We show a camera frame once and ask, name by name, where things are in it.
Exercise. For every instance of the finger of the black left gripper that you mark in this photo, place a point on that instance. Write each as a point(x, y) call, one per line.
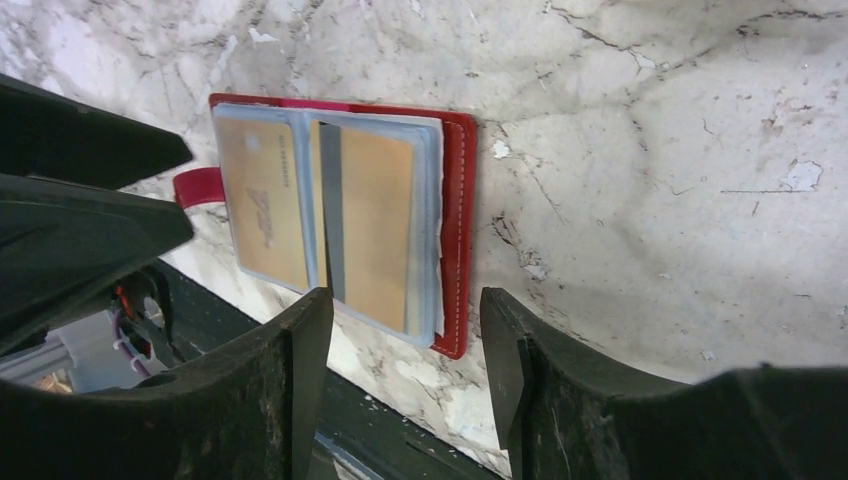
point(46, 135)
point(62, 244)

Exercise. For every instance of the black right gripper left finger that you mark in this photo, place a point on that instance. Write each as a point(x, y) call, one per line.
point(109, 434)

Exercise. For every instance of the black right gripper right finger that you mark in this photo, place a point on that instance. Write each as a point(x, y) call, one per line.
point(563, 410)

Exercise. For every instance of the gold credit card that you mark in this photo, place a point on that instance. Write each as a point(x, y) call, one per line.
point(366, 198)
point(259, 173)

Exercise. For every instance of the red card holder wallet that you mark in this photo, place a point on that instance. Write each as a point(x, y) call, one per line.
point(443, 181)

